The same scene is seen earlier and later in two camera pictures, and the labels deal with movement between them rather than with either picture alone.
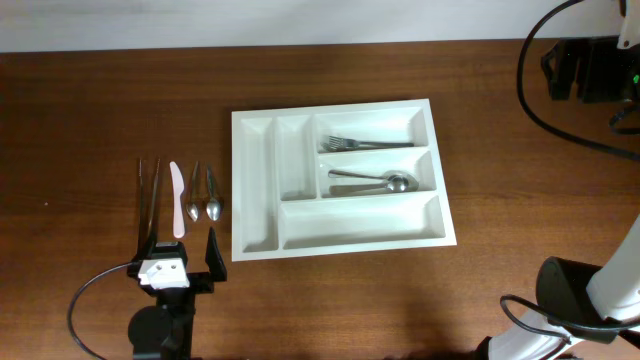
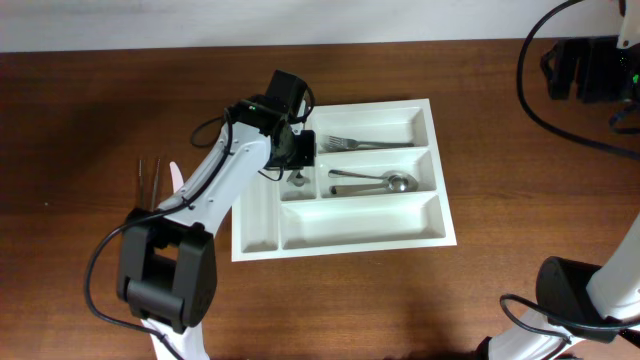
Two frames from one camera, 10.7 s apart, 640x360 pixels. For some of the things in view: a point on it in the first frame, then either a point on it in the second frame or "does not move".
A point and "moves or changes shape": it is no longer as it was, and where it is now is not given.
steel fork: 339,147 does not move
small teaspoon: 192,207 moves or changes shape
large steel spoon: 395,184 does not move
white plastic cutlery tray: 337,179 does not move
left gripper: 198,279 -> 302,150
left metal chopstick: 141,208 does not move
